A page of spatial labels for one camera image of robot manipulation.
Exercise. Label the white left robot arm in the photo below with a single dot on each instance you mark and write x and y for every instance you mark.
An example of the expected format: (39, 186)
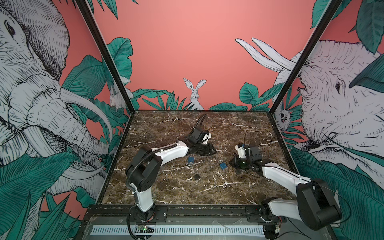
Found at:
(145, 166)

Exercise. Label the small green circuit board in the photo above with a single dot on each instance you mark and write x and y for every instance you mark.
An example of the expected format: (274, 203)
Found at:
(145, 230)

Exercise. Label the white perforated strip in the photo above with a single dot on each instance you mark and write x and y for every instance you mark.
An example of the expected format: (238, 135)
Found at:
(176, 230)

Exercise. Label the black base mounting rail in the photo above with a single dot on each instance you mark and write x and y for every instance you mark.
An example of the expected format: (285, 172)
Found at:
(161, 212)

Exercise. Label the black corner frame post right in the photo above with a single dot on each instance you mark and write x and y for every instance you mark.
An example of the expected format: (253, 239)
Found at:
(324, 21)

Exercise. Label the black corner frame post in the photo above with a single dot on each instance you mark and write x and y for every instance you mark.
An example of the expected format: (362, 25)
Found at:
(98, 38)
(324, 21)

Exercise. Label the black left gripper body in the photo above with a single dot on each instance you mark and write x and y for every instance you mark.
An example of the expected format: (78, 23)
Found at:
(203, 149)

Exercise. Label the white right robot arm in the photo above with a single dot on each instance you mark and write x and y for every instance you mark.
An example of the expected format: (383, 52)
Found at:
(315, 205)

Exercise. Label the black corner frame post left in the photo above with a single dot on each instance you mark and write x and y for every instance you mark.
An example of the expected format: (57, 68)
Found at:
(98, 38)

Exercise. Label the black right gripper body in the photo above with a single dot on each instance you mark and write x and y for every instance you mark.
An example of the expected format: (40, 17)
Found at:
(242, 163)

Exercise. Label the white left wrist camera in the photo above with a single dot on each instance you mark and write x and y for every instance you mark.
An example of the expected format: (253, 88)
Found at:
(206, 138)

